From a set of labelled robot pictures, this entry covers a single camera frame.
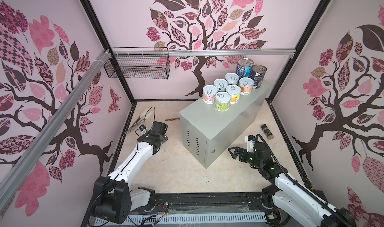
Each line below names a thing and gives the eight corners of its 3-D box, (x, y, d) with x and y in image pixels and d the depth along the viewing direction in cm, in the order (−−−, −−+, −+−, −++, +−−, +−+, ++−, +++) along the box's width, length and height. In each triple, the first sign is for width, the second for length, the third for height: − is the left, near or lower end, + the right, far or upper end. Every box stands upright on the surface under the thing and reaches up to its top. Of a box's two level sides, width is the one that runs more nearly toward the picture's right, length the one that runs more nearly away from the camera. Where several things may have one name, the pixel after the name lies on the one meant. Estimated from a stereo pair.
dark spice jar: (268, 140, 98) (269, 138, 96) (259, 126, 106) (261, 124, 104) (273, 139, 99) (274, 137, 97) (264, 125, 106) (265, 123, 104)
